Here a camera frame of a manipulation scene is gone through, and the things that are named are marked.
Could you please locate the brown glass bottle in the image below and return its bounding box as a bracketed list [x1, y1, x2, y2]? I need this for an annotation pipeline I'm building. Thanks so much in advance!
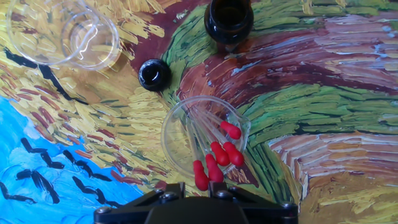
[203, 0, 255, 46]

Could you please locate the painted wheatfield print cloth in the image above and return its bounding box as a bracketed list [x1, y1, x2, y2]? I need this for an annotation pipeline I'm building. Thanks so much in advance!
[0, 0, 398, 224]

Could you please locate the clear beaker with liquid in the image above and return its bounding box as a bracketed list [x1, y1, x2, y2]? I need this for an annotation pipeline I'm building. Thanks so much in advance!
[6, 0, 121, 72]

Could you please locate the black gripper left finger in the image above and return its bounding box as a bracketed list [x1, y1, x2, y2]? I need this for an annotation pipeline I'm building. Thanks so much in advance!
[93, 182, 187, 224]

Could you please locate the black bottle cap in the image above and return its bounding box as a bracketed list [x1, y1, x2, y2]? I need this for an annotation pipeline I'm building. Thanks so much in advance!
[137, 58, 172, 93]

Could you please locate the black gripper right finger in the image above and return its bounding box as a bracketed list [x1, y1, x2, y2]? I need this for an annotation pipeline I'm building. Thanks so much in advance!
[207, 181, 299, 224]

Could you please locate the clear dropper beaker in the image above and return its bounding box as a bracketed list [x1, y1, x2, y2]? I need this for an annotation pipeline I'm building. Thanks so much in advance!
[160, 95, 252, 180]

